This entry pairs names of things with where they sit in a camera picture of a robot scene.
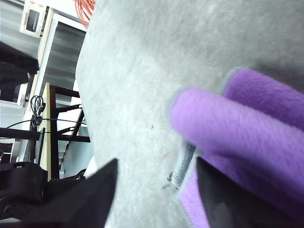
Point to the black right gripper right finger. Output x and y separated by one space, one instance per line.
228 204

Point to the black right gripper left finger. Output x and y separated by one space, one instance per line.
90 202

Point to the purple towel with grey hem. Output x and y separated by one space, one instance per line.
237 123

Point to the cream upright panel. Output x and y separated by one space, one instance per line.
46 147

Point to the black horizontal bar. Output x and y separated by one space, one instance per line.
19 134

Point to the grey table cloth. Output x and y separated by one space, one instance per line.
142 71

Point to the large white framed window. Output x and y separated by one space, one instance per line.
64 54

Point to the dark blurred desk equipment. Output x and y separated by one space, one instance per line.
14 61

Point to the small white framed window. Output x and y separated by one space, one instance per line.
23 23

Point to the dark brown frame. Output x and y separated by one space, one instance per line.
54 142

